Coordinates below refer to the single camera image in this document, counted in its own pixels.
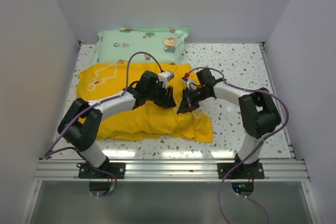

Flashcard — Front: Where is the yellow pillowcase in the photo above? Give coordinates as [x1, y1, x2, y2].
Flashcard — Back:
[76, 63, 213, 143]

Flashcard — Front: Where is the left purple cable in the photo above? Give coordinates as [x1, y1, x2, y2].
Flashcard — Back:
[44, 51, 163, 196]

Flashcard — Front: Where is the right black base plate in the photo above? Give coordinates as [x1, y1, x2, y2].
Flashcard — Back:
[217, 163, 265, 179]

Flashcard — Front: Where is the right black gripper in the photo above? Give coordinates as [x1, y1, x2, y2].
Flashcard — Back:
[177, 87, 211, 115]

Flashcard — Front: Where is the purple cable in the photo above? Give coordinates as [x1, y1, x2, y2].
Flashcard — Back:
[187, 67, 291, 224]
[44, 51, 163, 196]

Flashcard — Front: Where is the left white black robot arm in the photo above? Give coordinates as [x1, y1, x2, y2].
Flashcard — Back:
[57, 71, 176, 179]

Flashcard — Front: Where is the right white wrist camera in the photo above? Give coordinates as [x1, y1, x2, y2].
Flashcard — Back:
[182, 72, 195, 89]

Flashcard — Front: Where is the green cartoon bear pillow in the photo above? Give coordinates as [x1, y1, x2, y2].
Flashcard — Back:
[92, 27, 189, 65]

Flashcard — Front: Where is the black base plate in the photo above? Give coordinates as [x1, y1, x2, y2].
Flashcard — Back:
[217, 163, 265, 179]
[76, 162, 126, 179]

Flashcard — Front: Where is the aluminium mounting rail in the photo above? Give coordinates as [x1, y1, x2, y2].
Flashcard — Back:
[33, 159, 310, 182]

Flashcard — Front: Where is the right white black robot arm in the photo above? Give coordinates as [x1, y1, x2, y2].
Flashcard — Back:
[177, 67, 281, 179]

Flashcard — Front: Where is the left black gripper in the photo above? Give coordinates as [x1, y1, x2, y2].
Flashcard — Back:
[145, 81, 175, 109]

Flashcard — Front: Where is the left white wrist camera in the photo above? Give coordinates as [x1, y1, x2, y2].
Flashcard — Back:
[158, 71, 174, 88]

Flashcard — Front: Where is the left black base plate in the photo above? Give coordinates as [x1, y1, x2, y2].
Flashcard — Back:
[76, 162, 126, 179]

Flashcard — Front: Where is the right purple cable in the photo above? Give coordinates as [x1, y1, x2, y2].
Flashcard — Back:
[187, 67, 291, 224]

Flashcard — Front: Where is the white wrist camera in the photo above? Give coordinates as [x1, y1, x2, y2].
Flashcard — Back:
[182, 72, 195, 89]
[158, 71, 174, 88]

